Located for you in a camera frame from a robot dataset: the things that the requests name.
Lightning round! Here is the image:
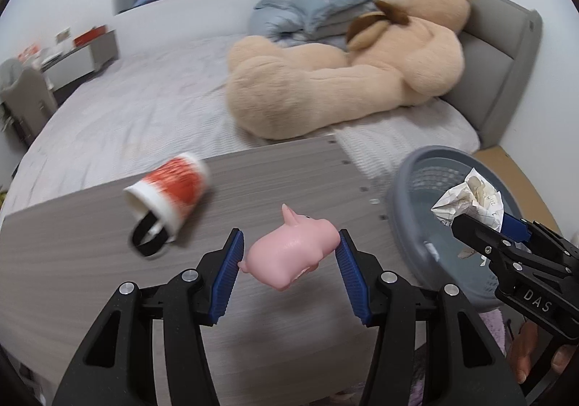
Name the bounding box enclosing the white paper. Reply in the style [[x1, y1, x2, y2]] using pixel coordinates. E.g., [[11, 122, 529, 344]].
[[431, 167, 506, 232]]

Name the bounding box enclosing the pink pig toy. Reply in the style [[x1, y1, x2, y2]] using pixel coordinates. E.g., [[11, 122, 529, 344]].
[[237, 203, 340, 291]]

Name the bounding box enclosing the grey desk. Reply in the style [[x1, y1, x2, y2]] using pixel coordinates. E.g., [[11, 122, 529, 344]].
[[41, 30, 119, 90]]

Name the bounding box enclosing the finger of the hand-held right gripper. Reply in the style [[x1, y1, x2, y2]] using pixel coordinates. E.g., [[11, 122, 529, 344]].
[[500, 212, 579, 273], [450, 212, 537, 288]]

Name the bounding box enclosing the grey perforated plastic basket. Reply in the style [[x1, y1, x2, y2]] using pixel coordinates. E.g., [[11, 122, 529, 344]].
[[384, 145, 525, 312]]

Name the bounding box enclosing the red box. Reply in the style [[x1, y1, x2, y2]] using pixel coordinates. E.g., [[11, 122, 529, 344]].
[[73, 25, 107, 46]]

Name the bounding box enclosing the grey padded headboard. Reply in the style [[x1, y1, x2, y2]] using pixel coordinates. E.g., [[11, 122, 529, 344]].
[[346, 0, 544, 149]]

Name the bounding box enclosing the pink fluffy rug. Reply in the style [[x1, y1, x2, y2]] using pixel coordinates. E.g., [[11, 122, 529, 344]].
[[478, 307, 510, 359]]

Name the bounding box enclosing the large beige teddy bear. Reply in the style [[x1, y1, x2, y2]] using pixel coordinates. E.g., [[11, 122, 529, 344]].
[[225, 0, 482, 141]]

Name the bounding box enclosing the bed with grey sheet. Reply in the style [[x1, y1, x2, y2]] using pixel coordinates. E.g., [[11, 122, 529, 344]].
[[0, 33, 481, 226]]

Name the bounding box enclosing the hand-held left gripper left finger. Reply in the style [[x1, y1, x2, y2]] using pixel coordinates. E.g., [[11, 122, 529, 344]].
[[52, 227, 245, 406]]

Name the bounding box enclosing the red and white cup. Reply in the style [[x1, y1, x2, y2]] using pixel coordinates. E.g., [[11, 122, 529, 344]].
[[123, 152, 213, 258]]

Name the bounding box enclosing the grey chair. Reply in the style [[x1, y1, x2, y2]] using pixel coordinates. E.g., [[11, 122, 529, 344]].
[[0, 59, 59, 140]]

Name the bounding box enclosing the person's right hand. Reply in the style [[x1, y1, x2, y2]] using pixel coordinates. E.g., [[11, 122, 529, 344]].
[[509, 322, 579, 384]]

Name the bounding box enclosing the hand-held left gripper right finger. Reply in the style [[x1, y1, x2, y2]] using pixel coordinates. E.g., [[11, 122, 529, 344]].
[[335, 229, 528, 406]]

